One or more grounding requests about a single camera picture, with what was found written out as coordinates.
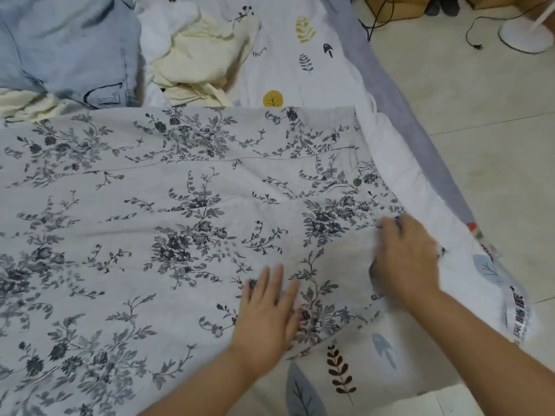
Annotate person's left hand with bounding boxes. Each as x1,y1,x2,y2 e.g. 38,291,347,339
230,264,303,378

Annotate person's right hand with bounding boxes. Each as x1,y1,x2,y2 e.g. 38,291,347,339
370,212,443,309

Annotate bed with leaf print bedding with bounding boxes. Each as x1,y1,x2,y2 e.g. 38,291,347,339
0,0,539,416

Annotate light blue denim jeans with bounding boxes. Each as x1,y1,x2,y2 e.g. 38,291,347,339
0,0,144,111

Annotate person's right forearm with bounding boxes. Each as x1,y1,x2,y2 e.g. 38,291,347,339
408,285,555,416

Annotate person's left forearm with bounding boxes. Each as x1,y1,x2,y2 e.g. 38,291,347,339
139,342,265,416

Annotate white standing fan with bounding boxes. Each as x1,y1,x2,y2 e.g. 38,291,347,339
498,0,555,55

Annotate wooden dressing table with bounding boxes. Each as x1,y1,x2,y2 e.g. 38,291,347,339
360,0,555,23

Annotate black fan cable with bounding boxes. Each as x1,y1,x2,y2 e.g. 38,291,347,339
465,2,521,50

